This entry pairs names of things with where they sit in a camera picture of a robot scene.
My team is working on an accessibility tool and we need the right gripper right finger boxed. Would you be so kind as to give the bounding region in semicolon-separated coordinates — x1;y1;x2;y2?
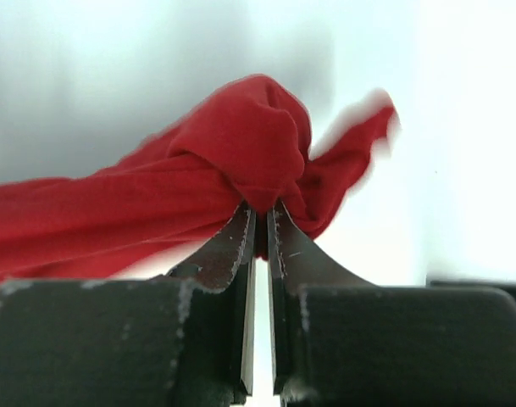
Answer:
267;203;516;406

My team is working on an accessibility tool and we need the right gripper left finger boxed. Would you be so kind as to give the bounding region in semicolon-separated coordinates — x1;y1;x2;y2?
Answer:
0;204;256;406

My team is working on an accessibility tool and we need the red t shirt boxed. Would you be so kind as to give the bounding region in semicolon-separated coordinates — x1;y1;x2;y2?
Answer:
0;75;397;282

